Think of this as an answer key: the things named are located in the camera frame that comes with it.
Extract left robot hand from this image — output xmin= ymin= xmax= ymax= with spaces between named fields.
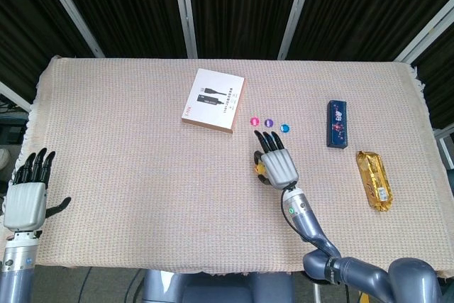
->
xmin=3 ymin=147 xmax=72 ymax=232

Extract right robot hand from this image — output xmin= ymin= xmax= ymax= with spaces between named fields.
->
xmin=253 ymin=129 xmax=300 ymax=191

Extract dark blue printed box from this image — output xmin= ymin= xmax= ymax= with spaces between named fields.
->
xmin=326 ymin=99 xmax=349 ymax=150

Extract gold foil snack pack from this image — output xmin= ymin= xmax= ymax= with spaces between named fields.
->
xmin=355 ymin=150 xmax=395 ymax=213

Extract beige woven tablecloth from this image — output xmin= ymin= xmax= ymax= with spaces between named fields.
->
xmin=21 ymin=55 xmax=448 ymax=278

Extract grey robot torso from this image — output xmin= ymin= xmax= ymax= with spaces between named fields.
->
xmin=140 ymin=268 xmax=296 ymax=303

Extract dark pleated curtain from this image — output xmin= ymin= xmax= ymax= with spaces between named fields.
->
xmin=0 ymin=0 xmax=454 ymax=130

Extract white cable product box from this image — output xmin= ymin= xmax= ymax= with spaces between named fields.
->
xmin=182 ymin=67 xmax=247 ymax=135

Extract white frame post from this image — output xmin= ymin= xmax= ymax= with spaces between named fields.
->
xmin=277 ymin=0 xmax=318 ymax=60
xmin=34 ymin=0 xmax=106 ymax=59
xmin=0 ymin=80 xmax=33 ymax=113
xmin=170 ymin=0 xmax=199 ymax=60
xmin=392 ymin=0 xmax=454 ymax=65

